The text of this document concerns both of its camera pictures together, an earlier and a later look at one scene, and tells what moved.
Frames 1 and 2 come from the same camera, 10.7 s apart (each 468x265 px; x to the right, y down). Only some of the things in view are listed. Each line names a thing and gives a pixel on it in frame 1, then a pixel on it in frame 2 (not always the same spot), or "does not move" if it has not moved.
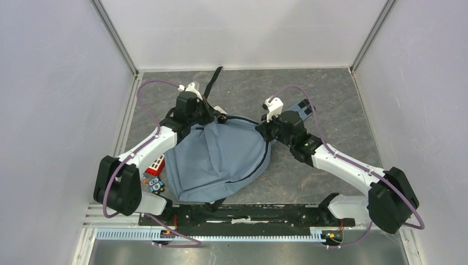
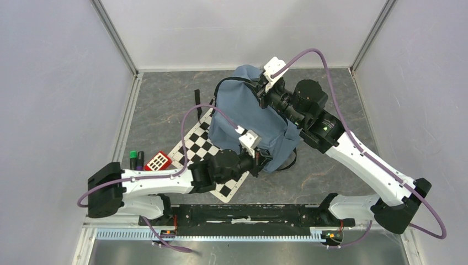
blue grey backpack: [215, 158] to [240, 94]
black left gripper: [210, 114] to [260, 160]
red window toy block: [157, 166] does not move
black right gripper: [265, 128] to [261, 94]
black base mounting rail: [287, 219] does not move
